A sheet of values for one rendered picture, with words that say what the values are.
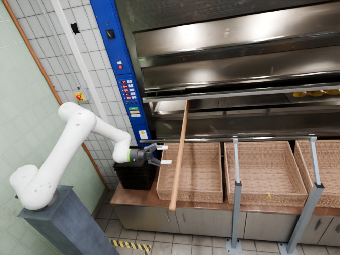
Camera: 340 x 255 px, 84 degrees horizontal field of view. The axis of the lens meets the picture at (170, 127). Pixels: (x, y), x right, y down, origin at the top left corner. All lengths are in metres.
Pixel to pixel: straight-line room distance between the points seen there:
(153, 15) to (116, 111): 0.89
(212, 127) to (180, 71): 0.60
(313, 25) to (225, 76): 0.59
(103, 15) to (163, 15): 0.41
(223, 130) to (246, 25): 0.85
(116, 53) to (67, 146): 0.86
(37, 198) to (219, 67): 1.37
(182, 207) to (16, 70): 1.71
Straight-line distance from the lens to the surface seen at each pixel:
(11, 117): 1.81
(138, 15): 1.52
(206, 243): 2.23
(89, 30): 1.68
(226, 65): 1.54
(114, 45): 1.59
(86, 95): 1.87
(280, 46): 1.57
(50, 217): 1.28
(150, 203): 1.82
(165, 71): 1.57
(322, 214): 1.89
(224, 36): 1.47
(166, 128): 1.83
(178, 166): 1.17
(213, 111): 1.69
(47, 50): 1.95
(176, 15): 1.46
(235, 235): 1.98
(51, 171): 1.04
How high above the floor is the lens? 2.05
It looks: 34 degrees down
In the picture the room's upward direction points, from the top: 11 degrees counter-clockwise
